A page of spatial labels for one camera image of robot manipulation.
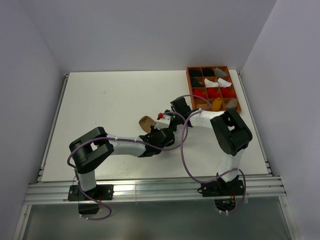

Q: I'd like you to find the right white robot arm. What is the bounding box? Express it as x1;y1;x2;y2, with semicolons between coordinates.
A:
170;96;253;195

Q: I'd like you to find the brown sock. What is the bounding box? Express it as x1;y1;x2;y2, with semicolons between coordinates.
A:
138;115;157;134

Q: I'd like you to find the white rolled sock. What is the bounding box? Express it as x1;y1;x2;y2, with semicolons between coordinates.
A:
217;78;232;88
204;78;220;88

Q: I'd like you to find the red rolled sock right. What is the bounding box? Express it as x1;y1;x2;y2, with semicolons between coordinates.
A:
220;87;236;98

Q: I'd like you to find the orange compartment organizer box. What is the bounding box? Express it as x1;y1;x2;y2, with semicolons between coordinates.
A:
186;65;242;113

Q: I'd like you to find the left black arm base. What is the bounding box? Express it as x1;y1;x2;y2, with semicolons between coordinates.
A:
67;184;114;217

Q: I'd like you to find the grey rolled sock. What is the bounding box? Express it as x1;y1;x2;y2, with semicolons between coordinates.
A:
215;67;228;77

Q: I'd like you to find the black rolled sock back-left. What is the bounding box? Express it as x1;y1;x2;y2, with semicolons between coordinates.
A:
188;68;203;78

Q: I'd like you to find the aluminium frame rail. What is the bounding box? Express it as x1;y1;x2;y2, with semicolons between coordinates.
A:
23;175;287;205

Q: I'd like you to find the black rolled sock back-middle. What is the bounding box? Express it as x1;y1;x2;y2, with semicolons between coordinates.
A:
201;67;216;77

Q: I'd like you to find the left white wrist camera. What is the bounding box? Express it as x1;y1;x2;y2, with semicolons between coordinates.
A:
154;113;171;130

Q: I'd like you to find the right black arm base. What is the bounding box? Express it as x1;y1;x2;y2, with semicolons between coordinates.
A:
197;178;245;213

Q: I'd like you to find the white rolled sock right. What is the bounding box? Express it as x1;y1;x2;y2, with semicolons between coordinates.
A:
217;78;232;88

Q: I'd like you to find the tan sock with red cuff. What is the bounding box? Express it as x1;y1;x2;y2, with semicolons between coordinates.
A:
225;98;239;110

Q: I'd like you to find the white rolled sock middle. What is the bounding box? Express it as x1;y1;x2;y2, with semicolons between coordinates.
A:
204;78;220;88

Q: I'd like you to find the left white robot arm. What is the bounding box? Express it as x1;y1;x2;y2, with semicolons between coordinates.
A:
68;126;175;200

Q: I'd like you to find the red rolled sock left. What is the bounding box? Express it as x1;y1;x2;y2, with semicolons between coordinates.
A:
193;88;207;99

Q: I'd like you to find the black rolled sock middle-left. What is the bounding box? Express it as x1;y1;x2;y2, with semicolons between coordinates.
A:
190;77;205;88

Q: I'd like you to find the red rolled sock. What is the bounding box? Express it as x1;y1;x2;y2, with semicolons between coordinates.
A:
220;87;236;98
193;88;207;99
206;88;221;99

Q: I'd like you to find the mustard yellow striped sock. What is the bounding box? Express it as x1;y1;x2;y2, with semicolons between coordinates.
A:
211;97;223;112

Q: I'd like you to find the red rolled sock middle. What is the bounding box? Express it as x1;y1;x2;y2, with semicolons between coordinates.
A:
206;88;221;99

